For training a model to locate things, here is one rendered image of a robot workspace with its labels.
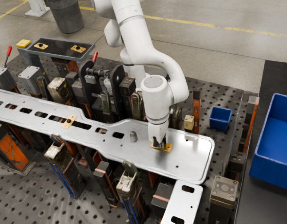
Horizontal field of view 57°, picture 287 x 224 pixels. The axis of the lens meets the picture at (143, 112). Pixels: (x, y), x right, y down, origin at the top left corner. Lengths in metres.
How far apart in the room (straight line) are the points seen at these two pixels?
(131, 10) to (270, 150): 0.70
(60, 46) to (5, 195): 0.83
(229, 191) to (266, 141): 0.28
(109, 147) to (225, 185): 0.49
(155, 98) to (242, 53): 2.59
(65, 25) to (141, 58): 3.36
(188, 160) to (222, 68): 2.15
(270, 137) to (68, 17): 3.46
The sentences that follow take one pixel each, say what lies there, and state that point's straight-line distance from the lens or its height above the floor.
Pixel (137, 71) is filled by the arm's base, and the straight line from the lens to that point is 1.55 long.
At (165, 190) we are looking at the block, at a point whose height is 0.98.
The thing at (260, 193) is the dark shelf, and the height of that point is 1.03.
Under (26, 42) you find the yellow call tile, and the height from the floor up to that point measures 1.16.
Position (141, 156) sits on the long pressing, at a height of 1.00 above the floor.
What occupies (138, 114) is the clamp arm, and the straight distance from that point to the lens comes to 1.22.
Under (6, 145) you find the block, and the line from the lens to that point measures 1.48.
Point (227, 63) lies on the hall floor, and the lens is 3.17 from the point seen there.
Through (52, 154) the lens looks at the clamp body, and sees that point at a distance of 1.14.
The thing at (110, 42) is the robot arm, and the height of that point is 1.18.
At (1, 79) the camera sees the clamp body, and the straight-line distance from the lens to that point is 1.72.
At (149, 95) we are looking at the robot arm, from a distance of 0.82.
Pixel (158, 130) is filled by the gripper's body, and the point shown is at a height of 1.16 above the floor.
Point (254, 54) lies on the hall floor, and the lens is 3.37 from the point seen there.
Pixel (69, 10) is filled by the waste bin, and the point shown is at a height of 0.35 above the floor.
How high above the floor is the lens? 1.88
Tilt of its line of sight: 46 degrees down
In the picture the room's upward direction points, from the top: 10 degrees counter-clockwise
